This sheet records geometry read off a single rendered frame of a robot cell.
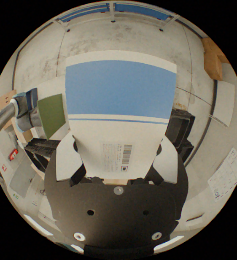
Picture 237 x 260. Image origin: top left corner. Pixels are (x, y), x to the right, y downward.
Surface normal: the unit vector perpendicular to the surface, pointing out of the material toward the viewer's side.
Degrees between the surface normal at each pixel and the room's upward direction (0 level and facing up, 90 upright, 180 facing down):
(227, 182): 90
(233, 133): 90
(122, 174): 0
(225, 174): 90
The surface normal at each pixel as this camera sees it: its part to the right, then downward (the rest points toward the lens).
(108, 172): 0.00, 0.49
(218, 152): -1.00, -0.04
